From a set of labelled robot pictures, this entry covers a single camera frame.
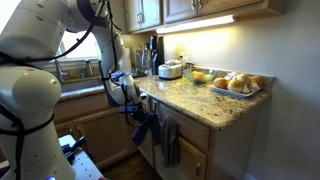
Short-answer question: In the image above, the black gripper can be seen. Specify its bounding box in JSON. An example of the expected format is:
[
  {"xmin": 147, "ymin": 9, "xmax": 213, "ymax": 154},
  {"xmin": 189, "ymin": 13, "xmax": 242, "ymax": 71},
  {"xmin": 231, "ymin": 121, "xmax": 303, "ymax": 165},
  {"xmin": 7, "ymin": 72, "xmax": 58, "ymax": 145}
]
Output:
[{"xmin": 119, "ymin": 104, "xmax": 146, "ymax": 122}]

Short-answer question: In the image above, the blue oven mitten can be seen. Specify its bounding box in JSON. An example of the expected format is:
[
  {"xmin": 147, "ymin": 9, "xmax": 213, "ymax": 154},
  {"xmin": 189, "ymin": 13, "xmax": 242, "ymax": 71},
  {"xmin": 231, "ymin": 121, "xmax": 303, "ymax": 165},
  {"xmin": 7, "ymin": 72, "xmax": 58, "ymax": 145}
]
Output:
[{"xmin": 132, "ymin": 113, "xmax": 152, "ymax": 146}]

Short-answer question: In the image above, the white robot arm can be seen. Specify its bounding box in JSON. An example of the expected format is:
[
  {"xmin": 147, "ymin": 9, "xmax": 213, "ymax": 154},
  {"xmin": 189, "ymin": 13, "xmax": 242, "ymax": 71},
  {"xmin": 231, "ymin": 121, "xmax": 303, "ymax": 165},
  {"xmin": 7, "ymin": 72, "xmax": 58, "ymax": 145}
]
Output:
[{"xmin": 0, "ymin": 0, "xmax": 142, "ymax": 180}]

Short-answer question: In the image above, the blue hanging pot holder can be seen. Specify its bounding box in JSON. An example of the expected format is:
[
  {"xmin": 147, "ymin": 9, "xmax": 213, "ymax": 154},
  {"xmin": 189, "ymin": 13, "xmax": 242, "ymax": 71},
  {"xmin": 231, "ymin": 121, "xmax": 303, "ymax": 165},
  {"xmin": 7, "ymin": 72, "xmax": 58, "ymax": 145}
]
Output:
[{"xmin": 150, "ymin": 102, "xmax": 160, "ymax": 146}]

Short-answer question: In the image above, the grey hanging dish towel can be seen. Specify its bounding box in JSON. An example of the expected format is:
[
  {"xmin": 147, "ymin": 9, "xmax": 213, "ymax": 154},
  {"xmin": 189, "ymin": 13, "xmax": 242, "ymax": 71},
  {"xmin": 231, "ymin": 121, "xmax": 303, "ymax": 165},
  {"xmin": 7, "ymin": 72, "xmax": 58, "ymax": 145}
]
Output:
[{"xmin": 160, "ymin": 116, "xmax": 179, "ymax": 168}]

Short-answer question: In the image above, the silver kitchen appliance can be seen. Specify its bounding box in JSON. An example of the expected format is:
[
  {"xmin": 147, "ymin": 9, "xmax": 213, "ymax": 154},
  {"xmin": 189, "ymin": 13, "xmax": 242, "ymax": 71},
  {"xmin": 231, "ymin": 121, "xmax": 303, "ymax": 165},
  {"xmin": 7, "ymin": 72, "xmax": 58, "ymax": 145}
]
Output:
[{"xmin": 158, "ymin": 60, "xmax": 183, "ymax": 79}]

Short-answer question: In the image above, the stainless steel sink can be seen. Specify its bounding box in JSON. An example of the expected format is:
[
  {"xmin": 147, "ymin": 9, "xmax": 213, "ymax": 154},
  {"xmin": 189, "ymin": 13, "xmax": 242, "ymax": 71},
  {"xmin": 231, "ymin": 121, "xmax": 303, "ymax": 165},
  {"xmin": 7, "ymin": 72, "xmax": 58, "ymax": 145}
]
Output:
[{"xmin": 61, "ymin": 79, "xmax": 101, "ymax": 93}]

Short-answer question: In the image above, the black soda maker machine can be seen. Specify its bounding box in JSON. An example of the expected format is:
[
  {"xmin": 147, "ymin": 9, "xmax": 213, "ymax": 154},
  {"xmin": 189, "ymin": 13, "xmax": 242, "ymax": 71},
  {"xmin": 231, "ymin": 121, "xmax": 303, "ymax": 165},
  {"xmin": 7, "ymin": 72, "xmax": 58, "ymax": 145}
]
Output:
[{"xmin": 150, "ymin": 35, "xmax": 164, "ymax": 75}]

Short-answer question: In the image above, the chrome sink faucet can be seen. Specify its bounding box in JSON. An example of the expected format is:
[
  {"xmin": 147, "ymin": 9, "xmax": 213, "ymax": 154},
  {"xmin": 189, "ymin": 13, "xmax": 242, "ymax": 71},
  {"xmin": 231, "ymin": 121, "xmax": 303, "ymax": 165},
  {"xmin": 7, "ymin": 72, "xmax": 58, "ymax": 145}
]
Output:
[{"xmin": 54, "ymin": 59, "xmax": 69, "ymax": 83}]

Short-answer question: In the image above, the under-cabinet light strip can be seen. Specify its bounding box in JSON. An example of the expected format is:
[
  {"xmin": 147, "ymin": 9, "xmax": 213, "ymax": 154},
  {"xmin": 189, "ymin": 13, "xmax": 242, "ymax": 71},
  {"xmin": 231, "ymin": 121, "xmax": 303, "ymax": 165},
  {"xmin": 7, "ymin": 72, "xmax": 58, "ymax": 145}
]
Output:
[{"xmin": 156, "ymin": 15, "xmax": 236, "ymax": 34}]

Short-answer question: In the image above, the white plate with bread rolls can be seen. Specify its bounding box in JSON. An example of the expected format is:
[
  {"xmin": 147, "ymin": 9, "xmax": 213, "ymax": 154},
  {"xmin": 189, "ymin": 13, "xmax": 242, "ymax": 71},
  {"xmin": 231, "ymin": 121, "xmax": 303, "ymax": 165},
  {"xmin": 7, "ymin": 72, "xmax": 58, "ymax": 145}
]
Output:
[{"xmin": 210, "ymin": 72, "xmax": 265, "ymax": 98}]

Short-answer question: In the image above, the wall power outlet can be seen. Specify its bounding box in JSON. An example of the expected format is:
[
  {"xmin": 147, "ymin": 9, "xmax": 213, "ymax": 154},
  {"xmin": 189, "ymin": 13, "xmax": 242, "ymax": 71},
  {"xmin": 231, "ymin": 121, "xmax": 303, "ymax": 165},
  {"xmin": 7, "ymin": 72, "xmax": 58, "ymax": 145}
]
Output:
[{"xmin": 179, "ymin": 52, "xmax": 189, "ymax": 63}]

